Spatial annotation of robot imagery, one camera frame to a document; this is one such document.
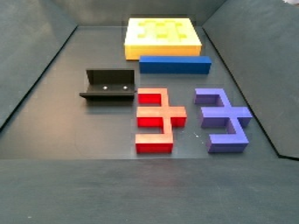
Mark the yellow slotted board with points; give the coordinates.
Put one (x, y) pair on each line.
(161, 36)

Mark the red interlocking puzzle piece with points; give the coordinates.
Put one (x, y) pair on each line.
(157, 114)

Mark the blue rectangular bar block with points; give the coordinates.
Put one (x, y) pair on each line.
(175, 64)

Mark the purple interlocking puzzle piece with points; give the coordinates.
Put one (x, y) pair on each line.
(218, 114)

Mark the black angle bracket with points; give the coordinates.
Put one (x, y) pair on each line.
(110, 84)

